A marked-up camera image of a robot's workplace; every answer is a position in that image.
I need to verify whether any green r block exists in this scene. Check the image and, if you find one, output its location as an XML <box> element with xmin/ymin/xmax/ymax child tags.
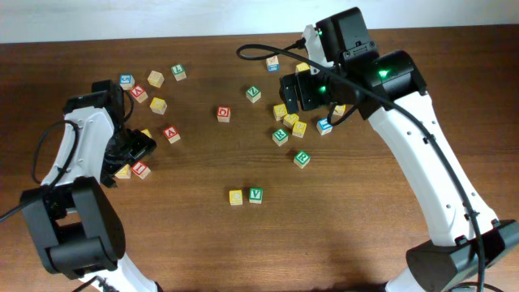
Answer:
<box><xmin>272</xmin><ymin>129</ymin><xmax>289</xmax><ymax>147</ymax></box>
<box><xmin>294</xmin><ymin>150</ymin><xmax>311</xmax><ymax>169</ymax></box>

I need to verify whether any green V letter block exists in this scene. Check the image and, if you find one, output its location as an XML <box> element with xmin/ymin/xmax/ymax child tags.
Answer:
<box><xmin>249</xmin><ymin>187</ymin><xmax>264</xmax><ymax>204</ymax></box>

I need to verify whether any yellow C letter block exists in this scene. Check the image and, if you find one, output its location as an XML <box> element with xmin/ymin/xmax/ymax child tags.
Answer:
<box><xmin>229</xmin><ymin>190</ymin><xmax>243</xmax><ymax>206</ymax></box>

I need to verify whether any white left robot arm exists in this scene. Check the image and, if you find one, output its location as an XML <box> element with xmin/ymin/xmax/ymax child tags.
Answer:
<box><xmin>20</xmin><ymin>79</ymin><xmax>161</xmax><ymax>291</ymax></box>

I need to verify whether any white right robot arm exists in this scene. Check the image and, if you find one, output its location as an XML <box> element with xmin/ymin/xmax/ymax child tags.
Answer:
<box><xmin>281</xmin><ymin>8</ymin><xmax>518</xmax><ymax>291</ymax></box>

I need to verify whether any yellow block far top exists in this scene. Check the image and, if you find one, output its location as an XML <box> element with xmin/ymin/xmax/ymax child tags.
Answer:
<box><xmin>295</xmin><ymin>62</ymin><xmax>310</xmax><ymax>73</ymax></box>

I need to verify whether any yellow O letter block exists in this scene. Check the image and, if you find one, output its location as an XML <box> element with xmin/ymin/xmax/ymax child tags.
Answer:
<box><xmin>141</xmin><ymin>129</ymin><xmax>152</xmax><ymax>139</ymax></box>

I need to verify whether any yellow Q letter block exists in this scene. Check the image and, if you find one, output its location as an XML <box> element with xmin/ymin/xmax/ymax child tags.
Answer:
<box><xmin>115</xmin><ymin>164</ymin><xmax>132</xmax><ymax>179</ymax></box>

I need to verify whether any red I letter block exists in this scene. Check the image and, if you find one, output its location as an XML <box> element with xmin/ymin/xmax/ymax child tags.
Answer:
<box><xmin>131</xmin><ymin>161</ymin><xmax>151</xmax><ymax>179</ymax></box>

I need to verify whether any yellow block cluster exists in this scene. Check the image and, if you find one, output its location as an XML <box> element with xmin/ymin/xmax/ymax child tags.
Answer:
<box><xmin>292</xmin><ymin>121</ymin><xmax>307</xmax><ymax>138</ymax></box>
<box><xmin>283</xmin><ymin>114</ymin><xmax>299</xmax><ymax>129</ymax></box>
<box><xmin>272</xmin><ymin>104</ymin><xmax>288</xmax><ymax>121</ymax></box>
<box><xmin>150</xmin><ymin>97</ymin><xmax>167</xmax><ymax>114</ymax></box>

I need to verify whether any yellow block cluster middle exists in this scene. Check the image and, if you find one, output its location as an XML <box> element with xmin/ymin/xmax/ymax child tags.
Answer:
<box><xmin>283</xmin><ymin>114</ymin><xmax>299</xmax><ymax>129</ymax></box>

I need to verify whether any yellow block cluster lower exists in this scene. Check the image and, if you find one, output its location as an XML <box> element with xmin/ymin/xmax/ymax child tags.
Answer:
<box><xmin>292</xmin><ymin>121</ymin><xmax>307</xmax><ymax>138</ymax></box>

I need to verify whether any blue sided top block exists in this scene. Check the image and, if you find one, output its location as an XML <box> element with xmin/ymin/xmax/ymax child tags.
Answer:
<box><xmin>266</xmin><ymin>55</ymin><xmax>280</xmax><ymax>72</ymax></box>

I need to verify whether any blue E letter block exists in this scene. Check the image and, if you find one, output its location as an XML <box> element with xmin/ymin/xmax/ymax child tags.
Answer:
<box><xmin>316</xmin><ymin>118</ymin><xmax>332</xmax><ymax>135</ymax></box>

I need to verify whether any yellow block right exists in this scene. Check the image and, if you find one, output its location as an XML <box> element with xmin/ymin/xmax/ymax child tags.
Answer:
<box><xmin>332</xmin><ymin>105</ymin><xmax>346</xmax><ymax>116</ymax></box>

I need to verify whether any red A letter block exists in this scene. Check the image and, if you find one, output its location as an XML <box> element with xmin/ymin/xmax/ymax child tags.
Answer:
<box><xmin>163</xmin><ymin>126</ymin><xmax>181</xmax><ymax>144</ymax></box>

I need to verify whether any green Z letter block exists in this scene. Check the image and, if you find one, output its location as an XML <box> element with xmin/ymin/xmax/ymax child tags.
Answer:
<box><xmin>246</xmin><ymin>86</ymin><xmax>261</xmax><ymax>103</ymax></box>

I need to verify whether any red A block far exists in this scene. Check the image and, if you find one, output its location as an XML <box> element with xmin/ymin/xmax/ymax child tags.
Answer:
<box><xmin>130</xmin><ymin>84</ymin><xmax>148</xmax><ymax>103</ymax></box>

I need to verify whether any blue 5 number block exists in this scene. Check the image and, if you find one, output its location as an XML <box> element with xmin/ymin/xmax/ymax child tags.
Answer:
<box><xmin>119</xmin><ymin>74</ymin><xmax>135</xmax><ymax>91</ymax></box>

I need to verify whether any yellow sided plain block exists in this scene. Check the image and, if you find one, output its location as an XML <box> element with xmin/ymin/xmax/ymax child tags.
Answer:
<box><xmin>148</xmin><ymin>71</ymin><xmax>165</xmax><ymax>88</ymax></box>

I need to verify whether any red O letter block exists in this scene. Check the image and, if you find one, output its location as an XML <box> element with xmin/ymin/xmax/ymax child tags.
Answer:
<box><xmin>217</xmin><ymin>106</ymin><xmax>230</xmax><ymax>122</ymax></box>

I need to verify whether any green L letter block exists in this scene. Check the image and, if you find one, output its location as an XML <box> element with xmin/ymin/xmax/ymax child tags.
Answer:
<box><xmin>171</xmin><ymin>63</ymin><xmax>187</xmax><ymax>81</ymax></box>

